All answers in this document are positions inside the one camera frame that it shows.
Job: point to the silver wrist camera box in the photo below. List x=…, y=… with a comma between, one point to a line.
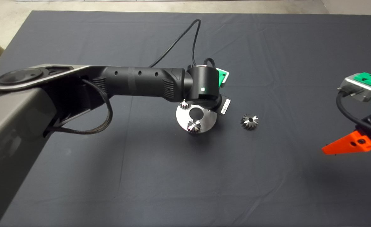
x=226, y=78
x=357, y=90

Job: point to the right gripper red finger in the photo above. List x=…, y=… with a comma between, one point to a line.
x=348, y=146

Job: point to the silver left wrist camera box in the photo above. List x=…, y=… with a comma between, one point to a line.
x=226, y=78

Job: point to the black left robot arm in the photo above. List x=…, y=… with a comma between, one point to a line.
x=135, y=82

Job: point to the small steel gear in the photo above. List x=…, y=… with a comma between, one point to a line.
x=195, y=129
x=184, y=105

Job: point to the round metal plate with pins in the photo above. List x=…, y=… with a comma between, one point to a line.
x=207, y=121

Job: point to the green left camera mount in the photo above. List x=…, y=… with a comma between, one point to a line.
x=220, y=75

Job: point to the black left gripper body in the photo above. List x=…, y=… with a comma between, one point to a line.
x=226, y=105

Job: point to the dark grey table cloth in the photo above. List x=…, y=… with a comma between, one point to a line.
x=185, y=176

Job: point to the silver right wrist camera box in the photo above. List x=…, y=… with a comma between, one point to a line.
x=357, y=90

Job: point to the large steel gear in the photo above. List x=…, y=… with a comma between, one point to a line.
x=253, y=126

